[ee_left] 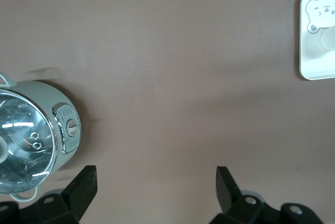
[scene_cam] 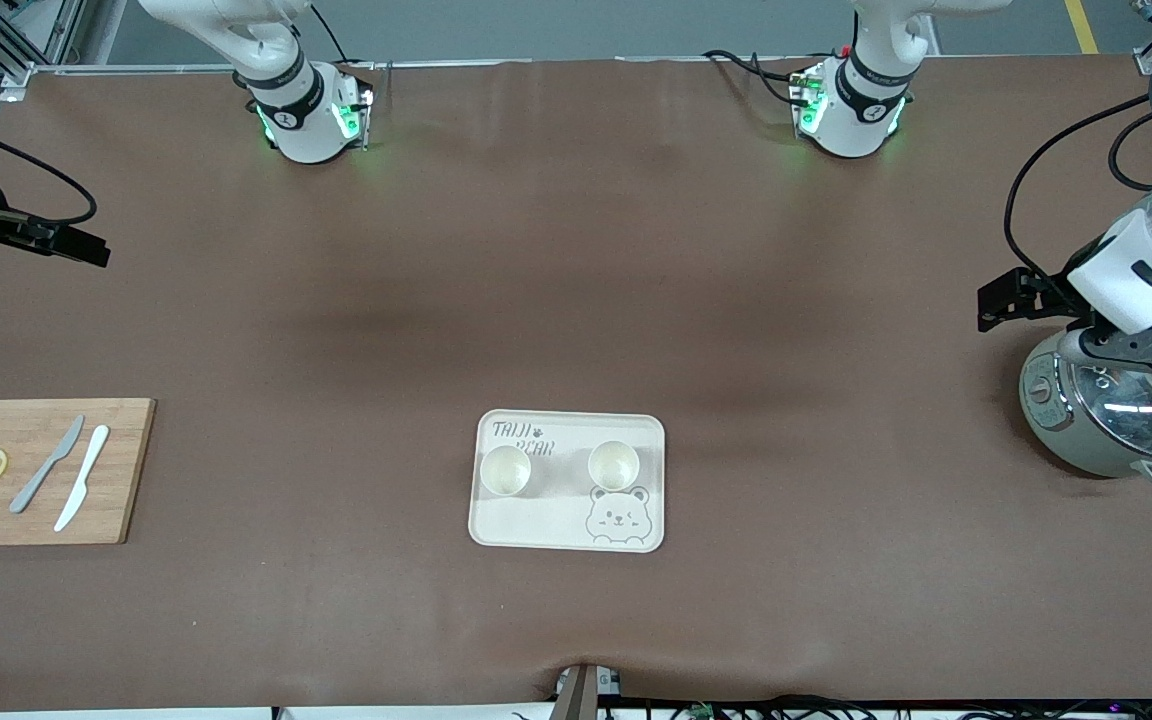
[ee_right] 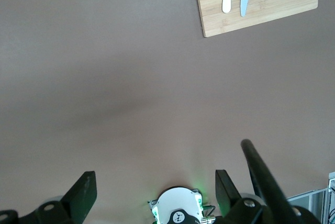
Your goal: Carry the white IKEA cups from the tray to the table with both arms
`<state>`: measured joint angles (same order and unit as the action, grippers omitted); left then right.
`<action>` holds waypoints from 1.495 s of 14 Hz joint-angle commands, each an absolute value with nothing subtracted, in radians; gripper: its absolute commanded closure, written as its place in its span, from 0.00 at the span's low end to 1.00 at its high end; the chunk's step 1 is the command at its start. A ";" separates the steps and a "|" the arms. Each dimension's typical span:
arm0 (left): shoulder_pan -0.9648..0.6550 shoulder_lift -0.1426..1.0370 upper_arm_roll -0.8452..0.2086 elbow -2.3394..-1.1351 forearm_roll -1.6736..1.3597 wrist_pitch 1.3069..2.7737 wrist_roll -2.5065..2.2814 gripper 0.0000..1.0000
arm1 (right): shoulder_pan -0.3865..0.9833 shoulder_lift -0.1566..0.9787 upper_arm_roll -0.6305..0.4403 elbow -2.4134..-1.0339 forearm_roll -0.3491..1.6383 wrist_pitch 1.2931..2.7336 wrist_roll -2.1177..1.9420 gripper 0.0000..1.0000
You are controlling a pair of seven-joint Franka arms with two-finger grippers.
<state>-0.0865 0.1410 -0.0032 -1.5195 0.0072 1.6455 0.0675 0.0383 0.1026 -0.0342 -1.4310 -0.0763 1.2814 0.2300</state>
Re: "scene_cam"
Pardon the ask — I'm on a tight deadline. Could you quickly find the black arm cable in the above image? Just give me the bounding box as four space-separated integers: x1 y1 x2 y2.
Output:
0 108 99 226
1004 93 1152 286

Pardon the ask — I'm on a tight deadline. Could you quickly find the white plastic knife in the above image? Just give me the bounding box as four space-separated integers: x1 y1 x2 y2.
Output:
54 425 111 533

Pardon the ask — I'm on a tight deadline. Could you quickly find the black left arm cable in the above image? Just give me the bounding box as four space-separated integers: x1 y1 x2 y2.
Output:
1004 93 1152 286

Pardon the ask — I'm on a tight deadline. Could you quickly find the grey metal mounting bracket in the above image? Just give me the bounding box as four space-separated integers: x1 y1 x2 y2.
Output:
551 663 622 720

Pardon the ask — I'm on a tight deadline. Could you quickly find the black base cable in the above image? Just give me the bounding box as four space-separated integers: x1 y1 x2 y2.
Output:
702 48 802 106
311 5 352 66

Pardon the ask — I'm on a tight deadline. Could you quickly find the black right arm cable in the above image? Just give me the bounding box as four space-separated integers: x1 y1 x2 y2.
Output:
0 108 99 226

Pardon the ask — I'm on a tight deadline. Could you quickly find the grey plastic knife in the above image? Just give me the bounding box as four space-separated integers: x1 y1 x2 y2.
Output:
9 415 86 515

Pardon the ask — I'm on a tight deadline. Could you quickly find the cream bear print tray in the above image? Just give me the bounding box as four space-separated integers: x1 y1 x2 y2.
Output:
468 409 666 554

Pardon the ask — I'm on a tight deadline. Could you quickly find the white IKEA cup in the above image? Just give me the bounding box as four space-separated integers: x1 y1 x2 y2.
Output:
480 445 533 498
588 440 640 492

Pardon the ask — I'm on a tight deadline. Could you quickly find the glass pot lid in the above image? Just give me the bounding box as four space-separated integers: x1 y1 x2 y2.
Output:
1071 360 1152 463

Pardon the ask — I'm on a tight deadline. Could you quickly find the wooden cutting board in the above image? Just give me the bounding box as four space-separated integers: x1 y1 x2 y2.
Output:
0 398 157 547

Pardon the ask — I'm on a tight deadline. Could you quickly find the grey cooking pot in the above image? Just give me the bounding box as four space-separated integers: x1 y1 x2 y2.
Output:
1019 330 1152 491

